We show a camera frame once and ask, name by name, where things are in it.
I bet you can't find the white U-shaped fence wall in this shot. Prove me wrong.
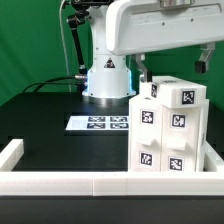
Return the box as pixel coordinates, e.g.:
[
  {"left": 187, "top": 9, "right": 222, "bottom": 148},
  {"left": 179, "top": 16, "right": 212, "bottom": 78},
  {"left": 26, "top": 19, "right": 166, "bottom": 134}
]
[{"left": 0, "top": 139, "right": 224, "bottom": 196}]

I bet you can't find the white cabinet body box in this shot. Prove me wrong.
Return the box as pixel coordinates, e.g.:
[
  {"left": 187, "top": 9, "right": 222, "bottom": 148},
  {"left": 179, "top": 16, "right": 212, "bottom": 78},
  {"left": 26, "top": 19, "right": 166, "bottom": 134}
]
[{"left": 127, "top": 95, "right": 211, "bottom": 173}]

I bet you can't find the white cabinet door panel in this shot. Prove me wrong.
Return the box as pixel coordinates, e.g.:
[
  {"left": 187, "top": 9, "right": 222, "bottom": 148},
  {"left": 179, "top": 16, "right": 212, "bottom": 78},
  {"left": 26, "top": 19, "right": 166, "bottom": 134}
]
[
  {"left": 161, "top": 107, "right": 200, "bottom": 172},
  {"left": 128, "top": 95, "right": 162, "bottom": 172}
]

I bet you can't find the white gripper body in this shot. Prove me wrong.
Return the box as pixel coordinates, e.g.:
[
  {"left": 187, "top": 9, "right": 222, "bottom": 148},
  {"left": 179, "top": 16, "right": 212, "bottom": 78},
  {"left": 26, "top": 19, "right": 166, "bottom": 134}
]
[{"left": 106, "top": 0, "right": 224, "bottom": 55}]

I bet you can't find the small white cabinet top block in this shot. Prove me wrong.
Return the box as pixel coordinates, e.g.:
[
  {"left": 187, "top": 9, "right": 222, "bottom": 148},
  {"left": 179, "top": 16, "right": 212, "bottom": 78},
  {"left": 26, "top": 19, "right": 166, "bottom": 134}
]
[{"left": 139, "top": 76, "right": 207, "bottom": 109}]

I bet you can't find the grey hanging cable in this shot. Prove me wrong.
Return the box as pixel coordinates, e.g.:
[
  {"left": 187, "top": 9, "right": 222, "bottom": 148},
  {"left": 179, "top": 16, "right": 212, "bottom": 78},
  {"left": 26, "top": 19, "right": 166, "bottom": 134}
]
[{"left": 58, "top": 0, "right": 73, "bottom": 93}]

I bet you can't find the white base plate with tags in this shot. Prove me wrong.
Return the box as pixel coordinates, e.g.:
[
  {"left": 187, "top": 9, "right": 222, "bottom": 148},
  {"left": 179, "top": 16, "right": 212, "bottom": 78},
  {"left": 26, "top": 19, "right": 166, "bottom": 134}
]
[{"left": 66, "top": 116, "right": 129, "bottom": 131}]

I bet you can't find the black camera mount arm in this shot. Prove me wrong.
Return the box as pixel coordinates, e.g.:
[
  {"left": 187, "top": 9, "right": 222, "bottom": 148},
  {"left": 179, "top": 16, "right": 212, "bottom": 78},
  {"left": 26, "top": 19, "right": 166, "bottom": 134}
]
[{"left": 67, "top": 0, "right": 114, "bottom": 77}]

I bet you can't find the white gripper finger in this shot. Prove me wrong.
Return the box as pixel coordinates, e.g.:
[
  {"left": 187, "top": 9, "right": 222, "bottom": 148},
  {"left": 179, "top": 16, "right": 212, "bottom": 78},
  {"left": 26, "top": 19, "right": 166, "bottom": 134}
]
[
  {"left": 135, "top": 54, "right": 152, "bottom": 83},
  {"left": 195, "top": 43, "right": 216, "bottom": 74}
]

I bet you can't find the black cable bundle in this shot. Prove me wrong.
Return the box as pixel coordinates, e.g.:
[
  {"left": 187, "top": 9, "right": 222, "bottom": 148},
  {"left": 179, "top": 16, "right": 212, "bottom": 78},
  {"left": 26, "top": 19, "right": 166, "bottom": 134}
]
[{"left": 22, "top": 75, "right": 88, "bottom": 94}]

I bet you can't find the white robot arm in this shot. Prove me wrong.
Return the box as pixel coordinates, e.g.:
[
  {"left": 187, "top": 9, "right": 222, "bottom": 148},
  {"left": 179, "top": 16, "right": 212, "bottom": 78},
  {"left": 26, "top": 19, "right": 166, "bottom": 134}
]
[{"left": 83, "top": 0, "right": 224, "bottom": 101}]

